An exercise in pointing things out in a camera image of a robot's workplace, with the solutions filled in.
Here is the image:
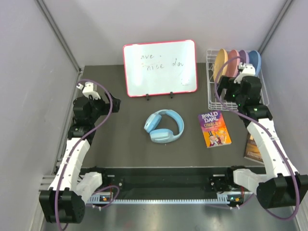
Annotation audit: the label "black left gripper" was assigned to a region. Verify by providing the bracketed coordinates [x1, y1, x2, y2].
[88, 91, 121, 123]

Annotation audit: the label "pink plate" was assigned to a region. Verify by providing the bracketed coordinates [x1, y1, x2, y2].
[225, 50, 240, 77]

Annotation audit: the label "tan yellow plate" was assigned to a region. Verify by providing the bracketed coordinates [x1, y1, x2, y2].
[213, 49, 228, 82]

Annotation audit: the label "purple plate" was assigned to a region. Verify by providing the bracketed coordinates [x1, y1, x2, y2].
[239, 50, 250, 64]

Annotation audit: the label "blue plate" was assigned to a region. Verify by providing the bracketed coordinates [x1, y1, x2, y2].
[248, 50, 261, 77]

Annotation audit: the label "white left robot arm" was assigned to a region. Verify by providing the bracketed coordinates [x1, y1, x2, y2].
[39, 92, 121, 224]

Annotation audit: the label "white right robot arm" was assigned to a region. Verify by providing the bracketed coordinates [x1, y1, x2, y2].
[215, 75, 308, 209]

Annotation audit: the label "Roald Dahl paperback book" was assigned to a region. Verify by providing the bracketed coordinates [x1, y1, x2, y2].
[198, 110, 231, 148]

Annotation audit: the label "red framed whiteboard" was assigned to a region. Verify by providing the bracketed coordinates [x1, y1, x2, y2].
[123, 39, 198, 97]

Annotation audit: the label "blue headphones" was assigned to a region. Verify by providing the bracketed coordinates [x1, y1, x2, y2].
[144, 109, 185, 143]

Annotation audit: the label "black whiteboard stand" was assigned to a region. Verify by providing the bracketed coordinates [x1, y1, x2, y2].
[145, 91, 174, 101]

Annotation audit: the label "dark brown paperback book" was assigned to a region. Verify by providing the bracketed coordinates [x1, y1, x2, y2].
[244, 133, 264, 164]

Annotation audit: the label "white wire dish rack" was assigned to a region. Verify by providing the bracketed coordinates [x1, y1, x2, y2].
[206, 49, 270, 113]

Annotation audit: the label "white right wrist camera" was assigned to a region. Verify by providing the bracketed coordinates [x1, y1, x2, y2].
[234, 62, 256, 84]

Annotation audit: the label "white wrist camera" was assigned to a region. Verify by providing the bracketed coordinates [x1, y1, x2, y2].
[234, 62, 256, 84]
[76, 81, 101, 100]

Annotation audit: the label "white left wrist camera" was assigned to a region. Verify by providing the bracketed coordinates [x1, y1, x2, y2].
[76, 81, 101, 100]

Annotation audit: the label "grey slotted cable duct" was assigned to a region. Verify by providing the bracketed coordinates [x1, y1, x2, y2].
[87, 192, 243, 206]

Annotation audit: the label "aluminium frame extrusion right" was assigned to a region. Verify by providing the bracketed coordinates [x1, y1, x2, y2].
[258, 0, 294, 54]

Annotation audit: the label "aluminium frame extrusion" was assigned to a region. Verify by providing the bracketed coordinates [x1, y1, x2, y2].
[258, 0, 294, 54]
[34, 0, 81, 73]

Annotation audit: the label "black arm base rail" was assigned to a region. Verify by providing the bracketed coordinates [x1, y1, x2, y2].
[80, 167, 240, 200]

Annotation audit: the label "aluminium frame extrusion left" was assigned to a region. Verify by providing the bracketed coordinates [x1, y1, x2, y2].
[34, 0, 81, 73]

